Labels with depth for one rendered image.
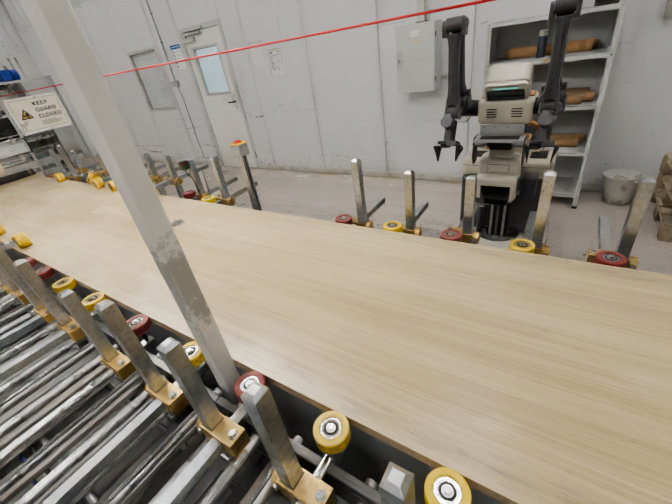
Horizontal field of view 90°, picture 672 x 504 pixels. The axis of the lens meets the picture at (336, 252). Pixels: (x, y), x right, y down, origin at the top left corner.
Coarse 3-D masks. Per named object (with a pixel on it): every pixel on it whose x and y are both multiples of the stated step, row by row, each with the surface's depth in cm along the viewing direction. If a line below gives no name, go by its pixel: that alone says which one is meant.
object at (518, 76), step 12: (492, 72) 173; (504, 72) 170; (516, 72) 167; (528, 72) 164; (492, 84) 171; (504, 84) 168; (516, 84) 166; (528, 84) 164; (492, 96) 178; (504, 96) 175; (516, 96) 173; (528, 96) 172
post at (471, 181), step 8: (472, 176) 126; (472, 184) 126; (472, 192) 128; (464, 200) 131; (472, 200) 130; (464, 208) 133; (472, 208) 131; (464, 216) 135; (472, 216) 133; (464, 224) 136; (472, 224) 136; (464, 232) 138
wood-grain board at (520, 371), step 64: (0, 192) 307; (64, 192) 274; (64, 256) 168; (128, 256) 158; (192, 256) 149; (256, 256) 140; (320, 256) 133; (384, 256) 126; (448, 256) 120; (512, 256) 115; (256, 320) 106; (320, 320) 102; (384, 320) 98; (448, 320) 94; (512, 320) 91; (576, 320) 88; (640, 320) 85; (320, 384) 83; (384, 384) 80; (448, 384) 78; (512, 384) 75; (576, 384) 73; (640, 384) 71; (448, 448) 66; (512, 448) 64; (576, 448) 63; (640, 448) 61
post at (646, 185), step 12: (648, 180) 99; (636, 192) 102; (648, 192) 100; (636, 204) 103; (648, 204) 101; (636, 216) 104; (624, 228) 108; (636, 228) 106; (624, 240) 109; (624, 252) 111
